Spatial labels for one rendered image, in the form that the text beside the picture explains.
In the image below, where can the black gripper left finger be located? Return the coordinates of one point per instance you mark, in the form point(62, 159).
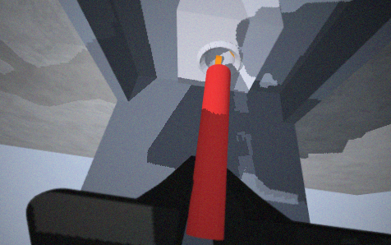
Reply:
point(66, 216)

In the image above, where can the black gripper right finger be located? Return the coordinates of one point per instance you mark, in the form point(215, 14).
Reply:
point(250, 220)

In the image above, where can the red peg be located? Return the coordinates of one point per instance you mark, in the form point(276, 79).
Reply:
point(206, 215)

